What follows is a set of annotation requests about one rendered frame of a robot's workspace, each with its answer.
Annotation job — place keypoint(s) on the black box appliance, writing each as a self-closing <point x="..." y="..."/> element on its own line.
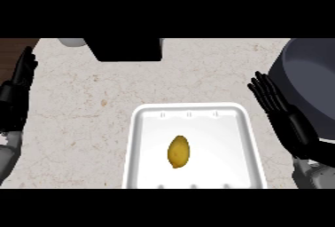
<point x="125" y="48"/>

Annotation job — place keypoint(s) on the dark grey pot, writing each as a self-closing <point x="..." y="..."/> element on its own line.
<point x="308" y="85"/>

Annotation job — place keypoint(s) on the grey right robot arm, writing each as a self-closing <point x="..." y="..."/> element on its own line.
<point x="315" y="173"/>

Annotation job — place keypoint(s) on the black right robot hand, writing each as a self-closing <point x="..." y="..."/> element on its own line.
<point x="286" y="118"/>

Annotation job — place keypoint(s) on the white plastic tray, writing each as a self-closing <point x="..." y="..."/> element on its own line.
<point x="194" y="147"/>

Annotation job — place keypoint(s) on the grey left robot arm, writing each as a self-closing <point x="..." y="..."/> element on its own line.
<point x="8" y="156"/>

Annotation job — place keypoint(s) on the pale grey round object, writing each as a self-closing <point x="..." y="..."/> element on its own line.
<point x="73" y="42"/>

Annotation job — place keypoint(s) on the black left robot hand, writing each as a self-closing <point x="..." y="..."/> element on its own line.
<point x="17" y="88"/>

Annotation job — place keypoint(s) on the yellow lemon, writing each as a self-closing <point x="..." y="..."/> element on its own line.
<point x="179" y="151"/>

